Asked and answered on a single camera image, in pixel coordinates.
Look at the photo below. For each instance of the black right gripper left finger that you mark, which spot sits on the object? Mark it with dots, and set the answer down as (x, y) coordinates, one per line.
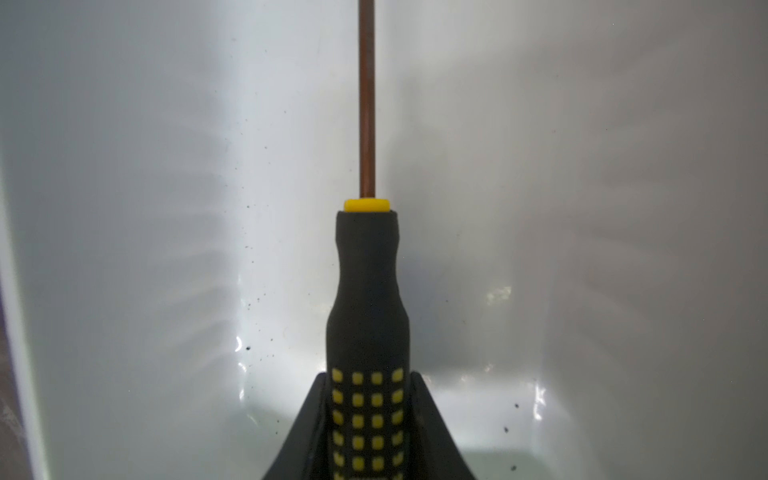
(303, 455)

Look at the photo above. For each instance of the white plastic bin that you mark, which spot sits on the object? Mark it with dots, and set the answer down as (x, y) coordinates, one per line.
(582, 196)

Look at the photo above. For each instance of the black yellow handled screwdriver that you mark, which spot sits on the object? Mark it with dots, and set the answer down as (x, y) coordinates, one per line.
(367, 333)

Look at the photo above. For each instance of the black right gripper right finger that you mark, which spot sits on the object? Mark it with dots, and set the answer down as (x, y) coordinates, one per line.
(433, 452)

